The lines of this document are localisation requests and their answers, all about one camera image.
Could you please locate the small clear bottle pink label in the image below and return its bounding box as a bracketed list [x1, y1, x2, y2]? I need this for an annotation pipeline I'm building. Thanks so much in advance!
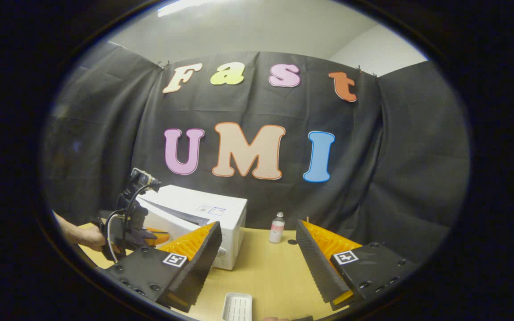
[269, 211, 286, 244]

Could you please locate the ceiling light panel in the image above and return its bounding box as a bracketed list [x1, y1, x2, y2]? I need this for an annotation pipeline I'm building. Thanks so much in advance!
[157, 0, 224, 17]

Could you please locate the white microwave oven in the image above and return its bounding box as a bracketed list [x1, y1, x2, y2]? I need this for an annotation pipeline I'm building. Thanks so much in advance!
[137, 185, 248, 271]

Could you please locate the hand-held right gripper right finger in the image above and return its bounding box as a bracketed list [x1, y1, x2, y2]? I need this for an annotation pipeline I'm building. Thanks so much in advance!
[296, 218, 418, 311]

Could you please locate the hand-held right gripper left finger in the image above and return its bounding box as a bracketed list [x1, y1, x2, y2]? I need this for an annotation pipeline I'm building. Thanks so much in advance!
[105, 222, 223, 313]

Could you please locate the white plastic tray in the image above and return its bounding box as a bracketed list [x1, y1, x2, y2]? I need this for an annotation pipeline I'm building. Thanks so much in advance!
[222, 292, 253, 321]

